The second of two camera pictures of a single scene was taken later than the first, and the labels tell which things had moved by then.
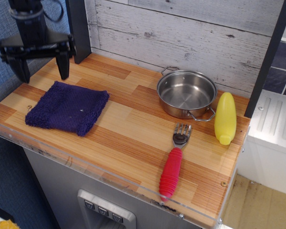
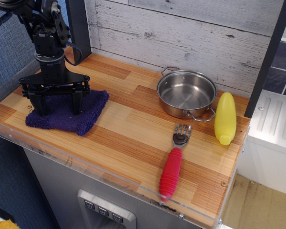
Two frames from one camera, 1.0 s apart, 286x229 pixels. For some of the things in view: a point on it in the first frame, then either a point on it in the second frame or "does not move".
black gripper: x=34 y=41 -> x=54 y=79
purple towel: x=67 y=107 does not move
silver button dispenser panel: x=99 y=213 does not move
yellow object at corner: x=7 y=224 does not move
